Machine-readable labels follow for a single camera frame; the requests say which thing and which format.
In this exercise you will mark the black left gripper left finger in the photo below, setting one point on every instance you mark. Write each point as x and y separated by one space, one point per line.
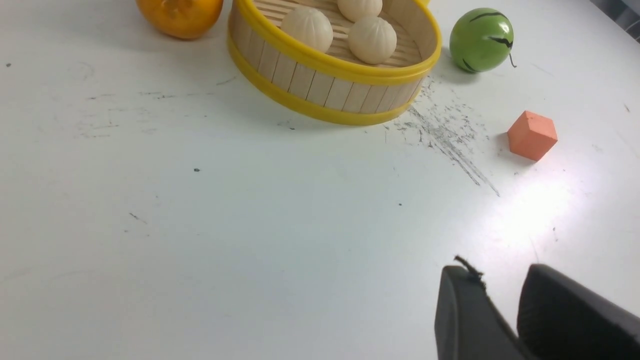
467 324

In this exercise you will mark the white bun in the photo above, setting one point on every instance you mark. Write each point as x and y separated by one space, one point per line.
372 40
354 10
309 26

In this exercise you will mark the yellow-rimmed bamboo steamer tray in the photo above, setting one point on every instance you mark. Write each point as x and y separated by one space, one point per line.
334 87

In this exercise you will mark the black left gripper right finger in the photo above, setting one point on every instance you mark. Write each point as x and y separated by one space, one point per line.
560 319

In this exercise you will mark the green toy watermelon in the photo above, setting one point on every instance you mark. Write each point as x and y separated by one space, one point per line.
481 40

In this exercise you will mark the orange toy fruit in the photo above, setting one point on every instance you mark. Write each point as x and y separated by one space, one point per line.
181 19

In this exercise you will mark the orange foam cube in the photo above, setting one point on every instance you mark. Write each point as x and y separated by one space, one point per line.
532 136

